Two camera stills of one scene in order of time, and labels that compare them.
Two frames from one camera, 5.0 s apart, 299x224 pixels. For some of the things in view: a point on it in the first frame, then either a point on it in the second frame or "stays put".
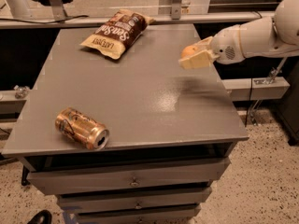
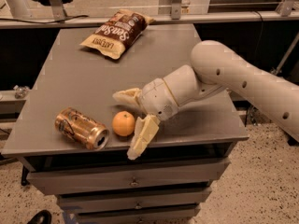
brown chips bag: x=115 y=35 stays put
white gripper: x=226 y=46 to x=157 y=99
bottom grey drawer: x=183 y=214 stays put
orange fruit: x=188 y=50 to x=123 y=123
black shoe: x=44 y=217 stays put
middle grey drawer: x=165 y=199 stays put
